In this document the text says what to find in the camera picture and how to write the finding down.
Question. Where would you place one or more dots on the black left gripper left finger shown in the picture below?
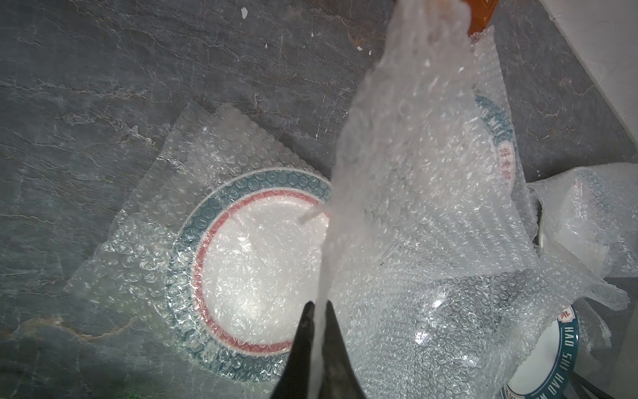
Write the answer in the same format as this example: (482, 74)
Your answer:
(293, 384)

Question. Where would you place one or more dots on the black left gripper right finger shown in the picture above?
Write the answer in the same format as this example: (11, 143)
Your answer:
(339, 380)

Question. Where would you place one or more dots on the large bubble wrap sheet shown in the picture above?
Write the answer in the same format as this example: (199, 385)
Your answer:
(435, 279)

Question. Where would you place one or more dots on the bubble wrapped plate front left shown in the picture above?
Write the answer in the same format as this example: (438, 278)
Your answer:
(217, 249)

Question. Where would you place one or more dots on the bubble wrapped plate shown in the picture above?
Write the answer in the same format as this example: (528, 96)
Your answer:
(492, 100)
(217, 249)
(592, 213)

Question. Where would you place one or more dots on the bubble wrapped plate back middle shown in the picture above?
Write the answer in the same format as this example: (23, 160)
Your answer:
(492, 100)

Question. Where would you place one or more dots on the bubble wrapped plate back right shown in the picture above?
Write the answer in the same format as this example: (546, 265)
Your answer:
(592, 213)

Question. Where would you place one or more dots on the brown wooden block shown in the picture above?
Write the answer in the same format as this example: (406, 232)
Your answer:
(481, 14)

